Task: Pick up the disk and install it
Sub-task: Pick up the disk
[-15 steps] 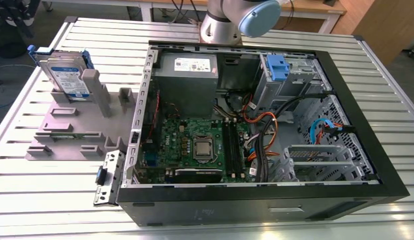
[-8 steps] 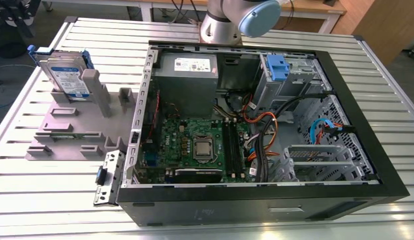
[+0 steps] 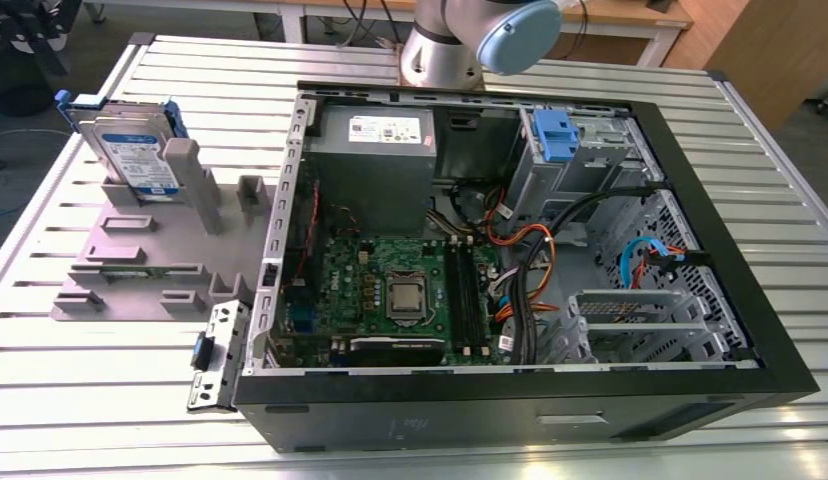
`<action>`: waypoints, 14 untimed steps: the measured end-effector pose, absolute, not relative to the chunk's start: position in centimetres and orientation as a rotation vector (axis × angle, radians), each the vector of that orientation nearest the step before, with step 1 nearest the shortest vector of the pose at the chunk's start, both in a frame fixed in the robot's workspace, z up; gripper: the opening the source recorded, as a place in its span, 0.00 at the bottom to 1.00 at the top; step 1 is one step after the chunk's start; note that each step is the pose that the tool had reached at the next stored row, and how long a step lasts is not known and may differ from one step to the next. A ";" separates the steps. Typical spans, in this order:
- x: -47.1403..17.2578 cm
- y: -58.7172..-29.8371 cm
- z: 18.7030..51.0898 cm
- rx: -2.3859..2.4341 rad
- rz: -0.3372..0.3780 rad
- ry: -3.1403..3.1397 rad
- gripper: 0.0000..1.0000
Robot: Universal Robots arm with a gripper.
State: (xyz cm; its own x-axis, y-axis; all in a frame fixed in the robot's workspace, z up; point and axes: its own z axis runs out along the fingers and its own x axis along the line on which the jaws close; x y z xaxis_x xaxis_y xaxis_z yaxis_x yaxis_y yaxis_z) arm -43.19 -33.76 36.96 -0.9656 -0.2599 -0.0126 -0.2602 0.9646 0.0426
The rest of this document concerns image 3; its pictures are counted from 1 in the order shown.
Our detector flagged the hard disk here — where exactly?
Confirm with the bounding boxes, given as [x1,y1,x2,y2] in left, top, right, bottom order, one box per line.
[56,89,188,206]

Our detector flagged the metal disk bay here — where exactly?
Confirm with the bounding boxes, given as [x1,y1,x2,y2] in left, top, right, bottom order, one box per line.
[566,289,749,364]

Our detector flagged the silver CPU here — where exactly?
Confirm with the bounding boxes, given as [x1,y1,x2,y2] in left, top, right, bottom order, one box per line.
[390,283,432,312]

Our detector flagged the black RAM slot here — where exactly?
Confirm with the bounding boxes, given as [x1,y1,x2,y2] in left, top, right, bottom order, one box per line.
[444,237,463,354]
[452,237,472,354]
[462,237,482,354]

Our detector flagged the green motherboard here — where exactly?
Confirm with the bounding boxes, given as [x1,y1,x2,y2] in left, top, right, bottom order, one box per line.
[279,234,515,366]

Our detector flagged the CPU socket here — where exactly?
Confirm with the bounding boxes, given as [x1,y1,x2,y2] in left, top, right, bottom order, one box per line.
[383,269,439,329]

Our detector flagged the grey power supply unit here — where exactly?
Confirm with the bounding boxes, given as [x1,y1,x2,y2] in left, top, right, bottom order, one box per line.
[303,104,436,236]

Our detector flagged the black graphics card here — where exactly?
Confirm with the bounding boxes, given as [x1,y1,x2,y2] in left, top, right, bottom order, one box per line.
[332,335,448,369]

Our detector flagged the blue drive latch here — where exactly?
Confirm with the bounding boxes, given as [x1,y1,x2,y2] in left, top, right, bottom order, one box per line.
[530,107,579,164]

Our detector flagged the metal optical drive cage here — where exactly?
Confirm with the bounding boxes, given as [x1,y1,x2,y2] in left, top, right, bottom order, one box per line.
[506,107,662,241]

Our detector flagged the black open PC case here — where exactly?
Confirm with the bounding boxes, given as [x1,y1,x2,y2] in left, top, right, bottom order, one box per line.
[229,79,822,456]

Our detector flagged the grey parts rack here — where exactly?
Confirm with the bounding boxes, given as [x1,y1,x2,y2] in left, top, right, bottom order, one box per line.
[49,139,281,324]

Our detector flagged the blue black plug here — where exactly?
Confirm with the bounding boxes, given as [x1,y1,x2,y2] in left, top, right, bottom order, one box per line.
[189,333,216,372]

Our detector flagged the wooden desk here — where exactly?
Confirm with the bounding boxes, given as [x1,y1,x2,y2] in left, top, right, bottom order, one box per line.
[559,0,695,69]

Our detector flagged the wooden cabinet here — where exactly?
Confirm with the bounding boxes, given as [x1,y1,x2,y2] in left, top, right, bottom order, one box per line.
[663,0,828,134]

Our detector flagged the black office chair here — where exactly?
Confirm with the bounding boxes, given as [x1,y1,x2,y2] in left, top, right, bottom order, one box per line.
[0,0,72,119]

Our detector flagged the yellow black power wires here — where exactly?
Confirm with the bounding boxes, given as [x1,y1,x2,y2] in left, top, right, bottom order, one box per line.
[426,209,486,236]

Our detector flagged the orange red wire bundle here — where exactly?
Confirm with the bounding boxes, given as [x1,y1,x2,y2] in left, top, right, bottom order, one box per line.
[486,189,562,326]

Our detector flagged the black cable bundle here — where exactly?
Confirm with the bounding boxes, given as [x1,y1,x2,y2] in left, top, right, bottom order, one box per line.
[506,187,655,364]

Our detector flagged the blue data wire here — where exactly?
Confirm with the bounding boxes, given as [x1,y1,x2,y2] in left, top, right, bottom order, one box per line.
[616,238,688,291]

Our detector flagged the metal port panel bracket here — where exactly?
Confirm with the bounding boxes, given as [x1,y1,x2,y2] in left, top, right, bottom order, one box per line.
[185,299,248,414]

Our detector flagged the black hanging cable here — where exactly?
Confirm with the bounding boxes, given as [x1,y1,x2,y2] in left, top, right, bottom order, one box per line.
[339,0,402,51]

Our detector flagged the white frame table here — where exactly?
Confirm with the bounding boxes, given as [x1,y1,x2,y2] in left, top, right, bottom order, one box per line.
[83,0,415,46]

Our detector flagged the pale floor cable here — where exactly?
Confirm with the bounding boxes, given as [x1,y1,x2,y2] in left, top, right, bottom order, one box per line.
[0,127,75,151]

